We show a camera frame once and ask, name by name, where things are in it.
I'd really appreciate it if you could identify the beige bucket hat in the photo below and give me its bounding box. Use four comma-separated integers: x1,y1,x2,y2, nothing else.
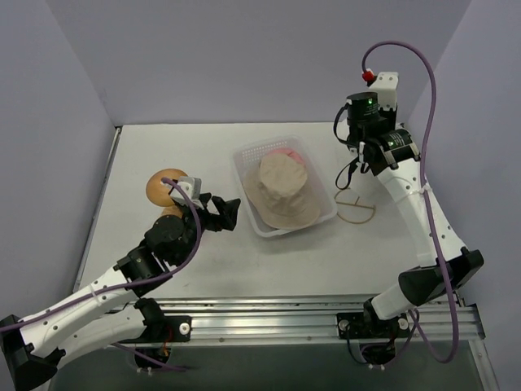
243,152,321,231

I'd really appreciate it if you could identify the pink baseball cap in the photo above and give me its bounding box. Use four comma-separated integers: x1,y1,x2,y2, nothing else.
269,147,305,166

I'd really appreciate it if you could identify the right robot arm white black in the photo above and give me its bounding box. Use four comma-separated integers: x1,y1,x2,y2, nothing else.
338,92,484,336

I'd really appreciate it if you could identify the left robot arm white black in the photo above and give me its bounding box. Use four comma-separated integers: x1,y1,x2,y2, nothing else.
1,193,241,390

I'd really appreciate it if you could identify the wooden mushroom hat stand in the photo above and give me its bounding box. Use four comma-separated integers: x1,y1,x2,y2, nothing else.
146,169,187,218

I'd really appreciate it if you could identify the white plastic basket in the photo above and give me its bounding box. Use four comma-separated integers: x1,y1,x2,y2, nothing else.
230,134,338,239

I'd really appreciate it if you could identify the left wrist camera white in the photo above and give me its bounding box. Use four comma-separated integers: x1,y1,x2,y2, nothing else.
161,176,202,208

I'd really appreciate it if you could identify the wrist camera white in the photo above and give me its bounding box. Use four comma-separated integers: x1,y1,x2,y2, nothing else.
161,176,202,208
361,69,399,112

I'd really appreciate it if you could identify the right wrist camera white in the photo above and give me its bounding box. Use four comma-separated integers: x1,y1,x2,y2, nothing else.
361,69,399,112

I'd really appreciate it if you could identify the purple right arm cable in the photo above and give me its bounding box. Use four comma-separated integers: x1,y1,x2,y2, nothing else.
361,40,461,364

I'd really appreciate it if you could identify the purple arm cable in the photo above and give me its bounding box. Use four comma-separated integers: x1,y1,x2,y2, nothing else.
361,40,461,364
0,178,204,374

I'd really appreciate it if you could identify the gold wire hat stand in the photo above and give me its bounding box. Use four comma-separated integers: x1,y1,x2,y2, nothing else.
334,189,376,225

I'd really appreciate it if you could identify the aluminium frame rail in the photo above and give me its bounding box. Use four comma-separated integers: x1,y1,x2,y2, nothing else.
67,121,488,351

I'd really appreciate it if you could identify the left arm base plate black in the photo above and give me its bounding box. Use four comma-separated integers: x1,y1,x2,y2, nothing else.
134,315,192,344

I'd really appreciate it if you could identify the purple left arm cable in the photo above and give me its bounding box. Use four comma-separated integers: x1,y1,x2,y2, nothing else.
0,178,204,374

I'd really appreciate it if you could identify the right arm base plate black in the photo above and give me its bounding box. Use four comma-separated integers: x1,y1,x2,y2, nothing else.
335,312,410,340

